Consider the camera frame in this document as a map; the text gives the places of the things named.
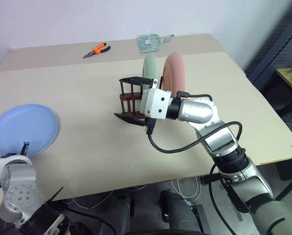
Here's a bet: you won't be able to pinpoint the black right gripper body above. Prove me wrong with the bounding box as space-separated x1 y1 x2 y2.
138 78 161 128

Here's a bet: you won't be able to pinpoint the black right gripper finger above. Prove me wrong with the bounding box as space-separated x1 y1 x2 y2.
118 76 154 86
113 112 147 126

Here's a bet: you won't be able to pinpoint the dark wooden dish rack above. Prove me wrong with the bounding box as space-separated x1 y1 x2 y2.
118 78 147 118

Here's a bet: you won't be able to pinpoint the blue metal pegboard rack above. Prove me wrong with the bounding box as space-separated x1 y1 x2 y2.
245 9 292 114

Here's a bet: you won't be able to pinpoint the green plate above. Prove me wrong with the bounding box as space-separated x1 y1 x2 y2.
141 54 159 84

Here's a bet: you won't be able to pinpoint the blue plate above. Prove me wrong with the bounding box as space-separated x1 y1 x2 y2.
0 103 60 158

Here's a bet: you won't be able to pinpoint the clear plastic parts bag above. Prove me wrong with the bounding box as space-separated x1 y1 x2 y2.
136 34 164 53

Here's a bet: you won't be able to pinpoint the pink plate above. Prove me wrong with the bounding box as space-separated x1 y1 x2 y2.
161 51 187 95

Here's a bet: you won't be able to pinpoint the cream table cover sheet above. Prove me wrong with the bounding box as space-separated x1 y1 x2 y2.
0 50 292 210

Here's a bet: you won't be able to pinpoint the dark rounded robot leg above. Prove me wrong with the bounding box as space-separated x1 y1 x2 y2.
111 193 135 222
159 190 193 222

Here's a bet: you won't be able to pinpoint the small wooden side table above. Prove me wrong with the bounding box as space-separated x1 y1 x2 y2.
275 67 292 97

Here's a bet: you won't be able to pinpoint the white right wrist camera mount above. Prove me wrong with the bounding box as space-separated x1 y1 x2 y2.
138 88 172 120

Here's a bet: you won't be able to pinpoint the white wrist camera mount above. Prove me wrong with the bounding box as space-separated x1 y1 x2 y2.
138 88 172 120
0 156 32 181

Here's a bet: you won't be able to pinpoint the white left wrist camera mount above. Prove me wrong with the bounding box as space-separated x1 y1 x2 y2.
0 156 32 181

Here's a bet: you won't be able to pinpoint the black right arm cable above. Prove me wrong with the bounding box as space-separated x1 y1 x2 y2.
208 163 237 235
145 90 243 154

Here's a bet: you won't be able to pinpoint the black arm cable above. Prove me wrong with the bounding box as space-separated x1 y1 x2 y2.
46 187 123 235
208 163 237 235
145 90 243 154

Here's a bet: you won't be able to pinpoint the orange handled pliers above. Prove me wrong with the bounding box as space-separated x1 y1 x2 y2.
82 43 112 59

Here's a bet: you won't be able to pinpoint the white floor cable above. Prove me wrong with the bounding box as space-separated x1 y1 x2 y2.
171 176 202 199
71 184 147 210

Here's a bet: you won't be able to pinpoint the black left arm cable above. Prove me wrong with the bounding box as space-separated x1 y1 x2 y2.
46 187 123 235

